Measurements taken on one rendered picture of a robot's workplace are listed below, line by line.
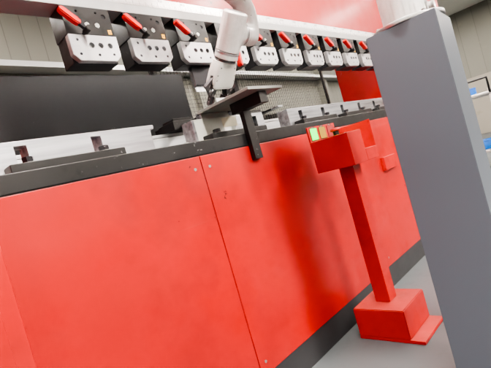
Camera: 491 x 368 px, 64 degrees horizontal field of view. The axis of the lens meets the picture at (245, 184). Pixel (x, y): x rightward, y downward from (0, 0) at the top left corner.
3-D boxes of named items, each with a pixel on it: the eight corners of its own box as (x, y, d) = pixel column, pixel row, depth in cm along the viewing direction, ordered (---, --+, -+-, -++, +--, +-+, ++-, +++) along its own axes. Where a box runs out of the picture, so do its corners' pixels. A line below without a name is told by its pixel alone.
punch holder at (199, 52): (185, 62, 138) (172, 17, 138) (172, 71, 144) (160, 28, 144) (216, 63, 149) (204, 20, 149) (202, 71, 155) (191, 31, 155)
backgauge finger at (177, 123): (197, 119, 147) (193, 106, 147) (160, 137, 165) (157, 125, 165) (220, 116, 156) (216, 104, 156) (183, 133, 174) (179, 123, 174)
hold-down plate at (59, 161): (12, 177, 90) (9, 164, 90) (6, 181, 94) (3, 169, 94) (128, 156, 111) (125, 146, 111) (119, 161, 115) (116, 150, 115)
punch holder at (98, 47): (75, 60, 110) (58, 3, 109) (64, 71, 116) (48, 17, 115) (123, 60, 121) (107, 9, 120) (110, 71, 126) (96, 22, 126)
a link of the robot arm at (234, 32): (230, 47, 141) (210, 46, 135) (239, 9, 135) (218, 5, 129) (245, 55, 137) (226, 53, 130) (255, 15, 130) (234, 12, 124)
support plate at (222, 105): (248, 89, 123) (247, 86, 123) (197, 115, 141) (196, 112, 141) (282, 87, 136) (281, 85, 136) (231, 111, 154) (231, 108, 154)
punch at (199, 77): (198, 90, 145) (191, 66, 144) (194, 93, 146) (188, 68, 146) (217, 90, 152) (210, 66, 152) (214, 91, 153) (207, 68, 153)
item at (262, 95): (275, 152, 130) (258, 90, 129) (245, 162, 140) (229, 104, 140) (283, 151, 133) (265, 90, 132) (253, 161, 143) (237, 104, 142)
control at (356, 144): (355, 164, 137) (341, 115, 137) (318, 174, 148) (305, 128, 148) (379, 155, 152) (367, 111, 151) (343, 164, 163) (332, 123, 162)
